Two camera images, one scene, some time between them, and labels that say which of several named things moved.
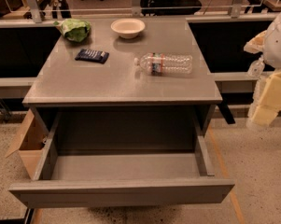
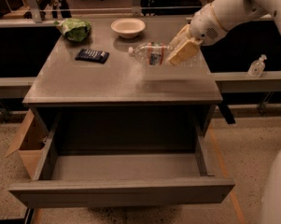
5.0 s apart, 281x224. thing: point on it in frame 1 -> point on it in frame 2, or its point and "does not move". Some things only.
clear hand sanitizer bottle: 257,68 does not move
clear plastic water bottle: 158,63 -> 158,54
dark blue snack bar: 97,56 does not move
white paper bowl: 128,28 does not move
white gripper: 277,46 -> 203,25
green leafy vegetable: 74,30 does not move
